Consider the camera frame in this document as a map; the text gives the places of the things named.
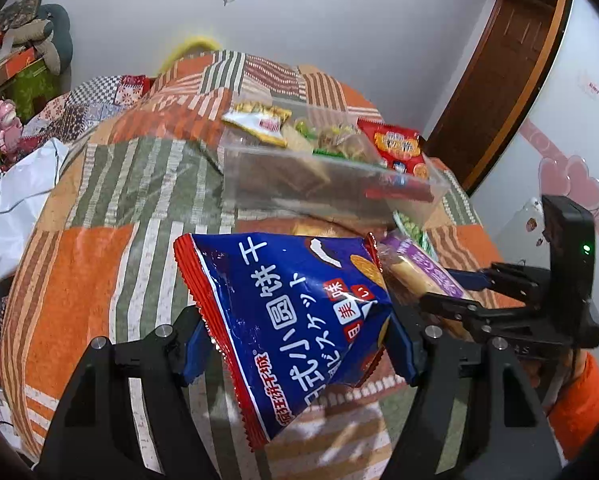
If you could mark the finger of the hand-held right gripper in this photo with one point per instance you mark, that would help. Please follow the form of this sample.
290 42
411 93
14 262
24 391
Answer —
514 282
454 309

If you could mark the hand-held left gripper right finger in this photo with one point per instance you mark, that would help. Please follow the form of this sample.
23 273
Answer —
403 345

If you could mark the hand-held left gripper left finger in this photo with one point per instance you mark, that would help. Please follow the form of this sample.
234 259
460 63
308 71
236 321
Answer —
194 355

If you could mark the long cake snack packet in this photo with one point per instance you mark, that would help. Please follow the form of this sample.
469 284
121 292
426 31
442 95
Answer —
419 272

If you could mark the blue snack bag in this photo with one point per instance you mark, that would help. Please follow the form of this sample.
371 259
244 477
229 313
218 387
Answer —
289 320

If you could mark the clear plastic container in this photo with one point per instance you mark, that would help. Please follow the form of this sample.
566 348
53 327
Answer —
329 180

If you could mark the green peas packet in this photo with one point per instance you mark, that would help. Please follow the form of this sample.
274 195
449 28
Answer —
413 232

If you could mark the white heart-printed wardrobe door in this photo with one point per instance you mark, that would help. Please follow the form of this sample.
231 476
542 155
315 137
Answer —
554 120

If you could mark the striped patchwork blanket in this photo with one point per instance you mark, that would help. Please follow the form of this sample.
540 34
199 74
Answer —
129 200

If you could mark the red snack packet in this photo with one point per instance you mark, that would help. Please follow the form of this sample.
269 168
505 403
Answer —
397 147

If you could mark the wooden door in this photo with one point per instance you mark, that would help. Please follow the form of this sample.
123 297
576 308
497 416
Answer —
499 85

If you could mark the fried snack bag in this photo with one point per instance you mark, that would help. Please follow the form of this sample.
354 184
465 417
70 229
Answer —
347 142

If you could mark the clear green-edged biscuit bag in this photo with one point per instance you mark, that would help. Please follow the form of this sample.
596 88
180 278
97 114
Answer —
302 132

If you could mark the white plastic bag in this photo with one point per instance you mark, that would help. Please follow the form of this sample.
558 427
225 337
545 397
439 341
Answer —
14 200

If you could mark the yellow and white snack packet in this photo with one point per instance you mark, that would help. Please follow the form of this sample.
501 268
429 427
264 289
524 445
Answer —
259 122

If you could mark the checked patchwork quilt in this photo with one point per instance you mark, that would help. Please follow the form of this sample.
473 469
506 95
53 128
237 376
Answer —
89 100

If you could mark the pink toy figure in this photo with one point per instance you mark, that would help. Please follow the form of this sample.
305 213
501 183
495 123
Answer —
7 122

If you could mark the yellow hoop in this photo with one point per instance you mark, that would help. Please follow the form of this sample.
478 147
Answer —
189 44

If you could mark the green box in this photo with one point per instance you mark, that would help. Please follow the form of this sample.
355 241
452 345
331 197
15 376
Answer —
34 87

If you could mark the orange box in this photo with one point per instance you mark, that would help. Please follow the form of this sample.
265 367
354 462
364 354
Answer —
9 67

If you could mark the grey plush cushion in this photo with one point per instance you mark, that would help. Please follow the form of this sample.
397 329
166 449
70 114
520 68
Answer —
62 30

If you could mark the patterned dark fabric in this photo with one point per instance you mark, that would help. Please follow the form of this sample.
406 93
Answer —
19 10

